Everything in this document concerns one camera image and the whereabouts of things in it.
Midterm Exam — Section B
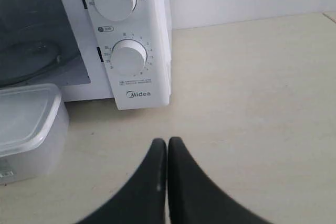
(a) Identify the lower white timer knob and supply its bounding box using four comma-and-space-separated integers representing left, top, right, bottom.
110, 39, 147, 76

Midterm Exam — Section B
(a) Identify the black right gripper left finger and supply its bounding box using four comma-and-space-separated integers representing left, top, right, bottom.
78, 138, 167, 223

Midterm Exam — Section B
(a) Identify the white Midea microwave oven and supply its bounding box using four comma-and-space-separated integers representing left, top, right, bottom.
1, 0, 172, 110

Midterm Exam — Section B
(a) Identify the white lidded plastic container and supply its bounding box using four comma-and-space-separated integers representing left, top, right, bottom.
1, 83, 69, 185

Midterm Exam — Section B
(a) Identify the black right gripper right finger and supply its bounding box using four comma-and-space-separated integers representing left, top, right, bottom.
167, 137, 260, 223

